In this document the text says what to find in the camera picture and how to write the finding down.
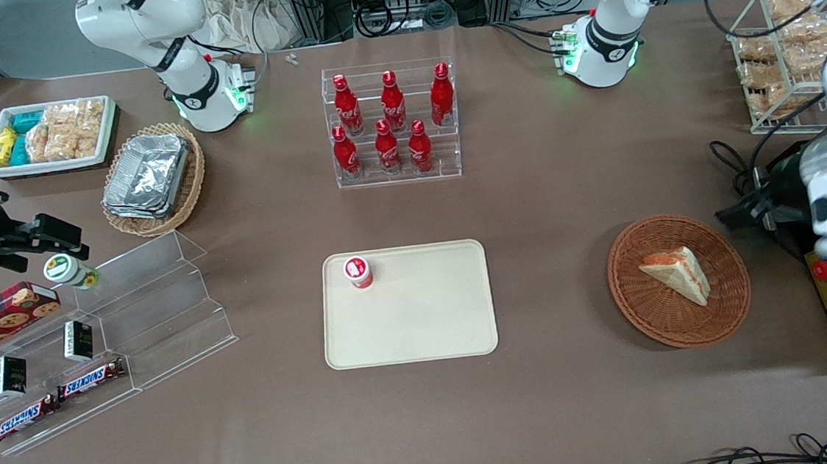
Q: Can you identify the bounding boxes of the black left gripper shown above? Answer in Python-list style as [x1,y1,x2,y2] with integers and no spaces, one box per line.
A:
[710,151,817,240]

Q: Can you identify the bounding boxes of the triangular sandwich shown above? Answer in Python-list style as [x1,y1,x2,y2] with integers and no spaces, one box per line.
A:
[637,244,712,312]

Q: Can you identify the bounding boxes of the white rectangular snack tray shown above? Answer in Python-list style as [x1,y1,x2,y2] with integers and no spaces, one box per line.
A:
[0,94,122,179]

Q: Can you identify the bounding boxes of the brown round wicker basket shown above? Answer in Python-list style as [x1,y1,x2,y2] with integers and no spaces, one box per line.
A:
[602,207,756,355]

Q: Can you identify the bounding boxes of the light oval wicker basket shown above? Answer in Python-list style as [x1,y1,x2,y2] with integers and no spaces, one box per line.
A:
[95,120,211,242]

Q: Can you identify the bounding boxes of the beige plastic tray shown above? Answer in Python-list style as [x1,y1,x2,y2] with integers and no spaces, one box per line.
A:
[316,238,501,371]

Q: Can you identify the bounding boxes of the green lidded white cup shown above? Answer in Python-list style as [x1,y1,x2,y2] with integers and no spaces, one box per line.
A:
[42,250,102,294]

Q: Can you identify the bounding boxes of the clear rice cracker pack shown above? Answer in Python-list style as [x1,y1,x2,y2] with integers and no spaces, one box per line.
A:
[42,126,81,163]
[24,124,54,164]
[42,102,79,130]
[71,98,110,160]

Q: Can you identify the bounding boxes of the teal snack packet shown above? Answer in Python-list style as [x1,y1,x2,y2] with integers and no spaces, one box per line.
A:
[10,110,46,136]
[8,134,32,167]

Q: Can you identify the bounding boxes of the small black box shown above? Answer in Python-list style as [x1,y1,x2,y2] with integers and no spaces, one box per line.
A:
[60,318,96,364]
[0,353,31,399]

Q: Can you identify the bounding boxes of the stack of foil trays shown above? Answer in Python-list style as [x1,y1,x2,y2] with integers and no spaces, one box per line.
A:
[97,131,196,224]

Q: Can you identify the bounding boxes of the yellow snack packet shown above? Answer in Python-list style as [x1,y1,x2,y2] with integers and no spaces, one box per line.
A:
[0,126,21,168]

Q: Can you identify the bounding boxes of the bagged fried snack pack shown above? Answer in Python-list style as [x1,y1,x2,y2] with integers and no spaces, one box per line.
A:
[775,13,827,48]
[782,39,827,76]
[738,59,788,91]
[750,78,826,120]
[733,32,778,65]
[767,0,816,21]

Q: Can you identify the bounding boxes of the clear acrylic stepped shelf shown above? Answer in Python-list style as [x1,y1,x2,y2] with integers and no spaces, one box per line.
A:
[0,226,246,459]

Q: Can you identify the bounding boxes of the Snickers chocolate bar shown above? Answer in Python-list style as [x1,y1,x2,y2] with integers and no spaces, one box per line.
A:
[0,393,63,446]
[54,356,130,404]

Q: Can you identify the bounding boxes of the beige cloth bag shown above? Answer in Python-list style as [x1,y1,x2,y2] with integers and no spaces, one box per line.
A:
[197,0,302,59]

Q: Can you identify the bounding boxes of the clear acrylic bottle rack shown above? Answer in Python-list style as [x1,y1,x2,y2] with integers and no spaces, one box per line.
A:
[319,55,465,190]

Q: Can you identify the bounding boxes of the red cola bottle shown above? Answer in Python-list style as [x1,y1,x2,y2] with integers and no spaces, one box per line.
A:
[378,69,409,134]
[427,62,458,129]
[332,73,365,138]
[405,118,436,176]
[330,124,363,181]
[372,118,403,176]

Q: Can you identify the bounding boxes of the red white yogurt cup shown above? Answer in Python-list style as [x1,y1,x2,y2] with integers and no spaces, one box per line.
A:
[342,254,376,291]

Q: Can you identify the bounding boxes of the black appliance power cable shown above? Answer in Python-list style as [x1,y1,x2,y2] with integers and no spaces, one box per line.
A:
[707,137,760,200]

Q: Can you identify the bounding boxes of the white wire rack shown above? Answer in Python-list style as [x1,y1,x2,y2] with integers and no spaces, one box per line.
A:
[724,0,827,138]

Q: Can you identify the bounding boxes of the black cables at table edge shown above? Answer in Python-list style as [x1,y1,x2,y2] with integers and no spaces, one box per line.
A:
[678,430,827,464]

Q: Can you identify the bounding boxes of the black left arm base cable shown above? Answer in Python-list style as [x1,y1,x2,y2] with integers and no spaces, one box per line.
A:
[490,15,569,60]

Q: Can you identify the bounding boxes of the coiled black background cables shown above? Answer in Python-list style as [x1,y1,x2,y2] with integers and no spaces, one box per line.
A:
[353,0,459,38]

